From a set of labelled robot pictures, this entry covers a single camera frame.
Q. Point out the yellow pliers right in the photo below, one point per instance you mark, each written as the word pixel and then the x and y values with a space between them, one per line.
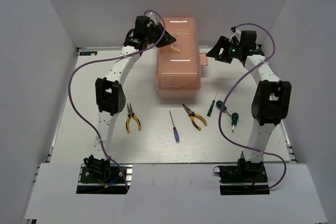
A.
pixel 192 115

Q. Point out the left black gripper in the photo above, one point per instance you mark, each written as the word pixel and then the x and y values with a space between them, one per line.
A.
pixel 168 40

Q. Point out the thin black green screwdriver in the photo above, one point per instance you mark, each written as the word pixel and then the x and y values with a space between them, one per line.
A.
pixel 211 106

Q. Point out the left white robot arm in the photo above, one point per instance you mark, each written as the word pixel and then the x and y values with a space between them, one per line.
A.
pixel 110 97

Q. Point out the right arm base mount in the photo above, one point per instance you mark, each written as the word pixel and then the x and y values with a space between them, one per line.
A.
pixel 244 178

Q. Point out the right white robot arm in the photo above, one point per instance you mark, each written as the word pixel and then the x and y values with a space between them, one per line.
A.
pixel 270 104

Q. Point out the blue handle screwdriver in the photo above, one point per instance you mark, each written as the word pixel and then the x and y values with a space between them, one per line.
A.
pixel 176 135

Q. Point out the blue label sticker left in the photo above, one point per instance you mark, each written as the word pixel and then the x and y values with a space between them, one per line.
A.
pixel 88 53

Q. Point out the green stubby screwdriver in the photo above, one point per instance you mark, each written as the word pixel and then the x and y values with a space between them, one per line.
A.
pixel 219 105
pixel 234 120

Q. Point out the pink plastic toolbox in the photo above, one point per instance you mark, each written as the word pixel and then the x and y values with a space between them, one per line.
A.
pixel 178 65

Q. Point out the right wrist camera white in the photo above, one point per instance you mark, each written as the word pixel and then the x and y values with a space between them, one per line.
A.
pixel 236 35

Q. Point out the green stubby screwdriver upper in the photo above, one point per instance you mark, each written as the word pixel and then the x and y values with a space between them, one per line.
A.
pixel 219 105

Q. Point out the green stubby screwdriver lower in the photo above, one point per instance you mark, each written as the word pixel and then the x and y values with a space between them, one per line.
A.
pixel 234 120

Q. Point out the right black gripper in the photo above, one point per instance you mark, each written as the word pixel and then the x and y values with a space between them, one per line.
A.
pixel 223 42

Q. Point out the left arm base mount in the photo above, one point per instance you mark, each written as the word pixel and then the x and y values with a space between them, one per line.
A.
pixel 111 183

